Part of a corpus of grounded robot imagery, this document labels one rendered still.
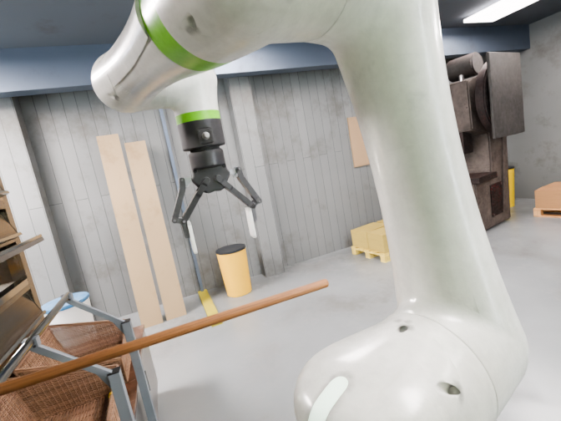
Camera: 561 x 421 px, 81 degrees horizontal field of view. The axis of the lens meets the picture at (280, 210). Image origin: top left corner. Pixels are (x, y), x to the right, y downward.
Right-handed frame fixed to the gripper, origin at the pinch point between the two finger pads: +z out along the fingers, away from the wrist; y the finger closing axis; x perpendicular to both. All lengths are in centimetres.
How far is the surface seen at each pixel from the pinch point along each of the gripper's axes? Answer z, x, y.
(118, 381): 57, 58, -41
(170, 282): 112, 330, -20
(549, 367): 149, 51, 197
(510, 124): 2, 249, 466
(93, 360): 28, 22, -37
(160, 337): 28.1, 22.4, -19.8
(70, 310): 102, 303, -118
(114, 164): -37, 356, -48
